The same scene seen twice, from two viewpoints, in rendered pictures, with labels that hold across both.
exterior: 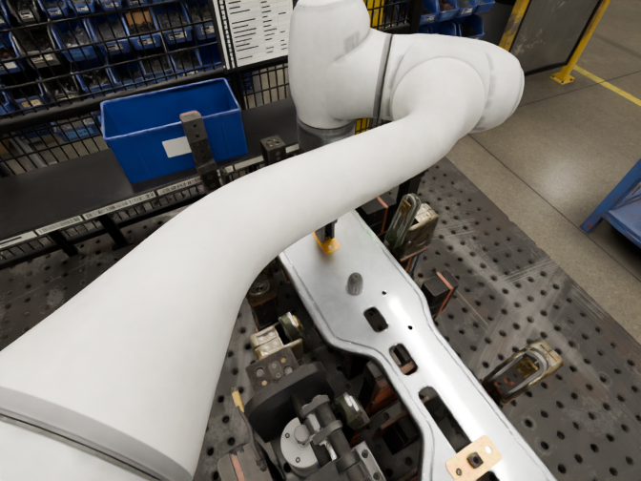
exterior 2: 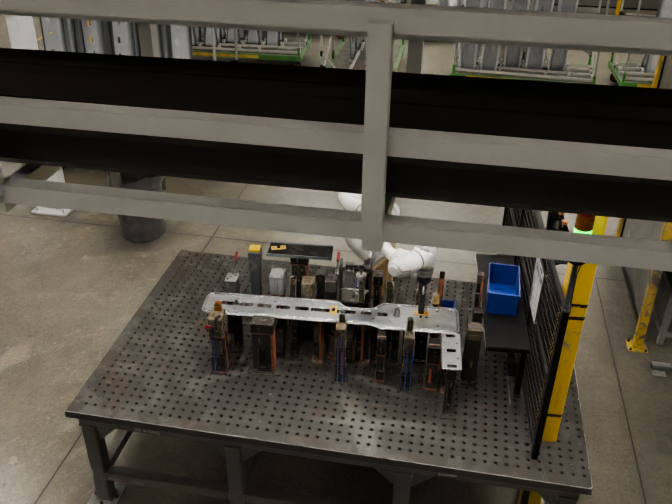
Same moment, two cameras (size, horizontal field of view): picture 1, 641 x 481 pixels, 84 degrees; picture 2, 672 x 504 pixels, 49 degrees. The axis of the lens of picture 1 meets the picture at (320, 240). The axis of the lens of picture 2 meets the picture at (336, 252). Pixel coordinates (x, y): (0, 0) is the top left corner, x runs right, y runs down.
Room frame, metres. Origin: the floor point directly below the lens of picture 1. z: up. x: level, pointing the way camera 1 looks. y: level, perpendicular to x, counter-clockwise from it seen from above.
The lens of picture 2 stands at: (1.86, -2.87, 3.29)
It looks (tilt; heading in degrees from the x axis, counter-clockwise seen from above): 31 degrees down; 124
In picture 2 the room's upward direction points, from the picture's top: 1 degrees clockwise
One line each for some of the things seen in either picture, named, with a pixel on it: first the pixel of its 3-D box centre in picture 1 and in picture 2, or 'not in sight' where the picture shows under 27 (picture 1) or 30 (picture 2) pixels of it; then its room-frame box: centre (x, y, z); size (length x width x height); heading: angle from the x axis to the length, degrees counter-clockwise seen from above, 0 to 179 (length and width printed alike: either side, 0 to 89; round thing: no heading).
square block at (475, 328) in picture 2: not in sight; (471, 354); (0.78, 0.01, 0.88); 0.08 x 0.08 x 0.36; 28
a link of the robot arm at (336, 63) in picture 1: (337, 59); (424, 252); (0.47, -0.02, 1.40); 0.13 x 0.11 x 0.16; 76
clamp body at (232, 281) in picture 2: not in sight; (233, 303); (-0.53, -0.37, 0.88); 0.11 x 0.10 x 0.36; 118
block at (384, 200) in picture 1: (369, 236); (432, 364); (0.63, -0.14, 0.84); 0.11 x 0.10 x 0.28; 118
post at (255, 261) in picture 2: not in sight; (256, 282); (-0.52, -0.17, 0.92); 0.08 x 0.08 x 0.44; 28
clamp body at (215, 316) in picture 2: not in sight; (219, 341); (-0.36, -0.67, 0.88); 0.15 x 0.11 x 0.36; 118
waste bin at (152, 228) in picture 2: not in sight; (138, 196); (-2.81, 0.91, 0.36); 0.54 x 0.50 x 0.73; 114
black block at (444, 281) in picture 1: (424, 313); (381, 357); (0.39, -0.25, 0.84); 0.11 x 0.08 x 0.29; 118
